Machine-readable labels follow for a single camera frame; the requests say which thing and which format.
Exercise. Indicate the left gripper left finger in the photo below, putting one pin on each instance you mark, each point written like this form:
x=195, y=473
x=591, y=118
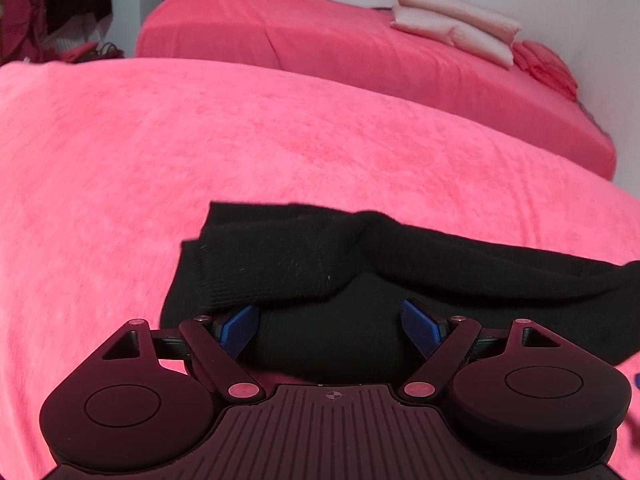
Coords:
x=235, y=331

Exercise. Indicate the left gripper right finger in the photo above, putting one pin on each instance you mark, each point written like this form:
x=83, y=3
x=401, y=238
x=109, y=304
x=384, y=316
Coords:
x=426, y=329

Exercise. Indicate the black pants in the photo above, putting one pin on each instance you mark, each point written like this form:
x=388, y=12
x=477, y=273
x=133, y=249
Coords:
x=329, y=286

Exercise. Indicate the near bed pink blanket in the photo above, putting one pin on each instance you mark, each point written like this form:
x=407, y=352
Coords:
x=107, y=167

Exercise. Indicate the folded pink blanket stack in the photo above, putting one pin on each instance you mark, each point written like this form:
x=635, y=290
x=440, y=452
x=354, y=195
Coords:
x=546, y=67

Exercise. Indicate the lower pale pink pillow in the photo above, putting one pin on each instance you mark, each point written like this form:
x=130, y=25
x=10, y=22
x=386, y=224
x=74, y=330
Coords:
x=454, y=33

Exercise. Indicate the pale pink pillow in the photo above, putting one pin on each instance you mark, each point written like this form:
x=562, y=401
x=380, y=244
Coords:
x=494, y=23
x=454, y=33

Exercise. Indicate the upper pale pink pillow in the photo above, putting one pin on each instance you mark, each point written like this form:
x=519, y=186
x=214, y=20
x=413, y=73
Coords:
x=494, y=23

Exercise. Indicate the far bed pink sheet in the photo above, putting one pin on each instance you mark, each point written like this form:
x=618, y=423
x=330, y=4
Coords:
x=357, y=46

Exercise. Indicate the hanging clothes pile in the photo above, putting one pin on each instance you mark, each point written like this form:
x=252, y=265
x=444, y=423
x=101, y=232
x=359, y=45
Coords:
x=28, y=25

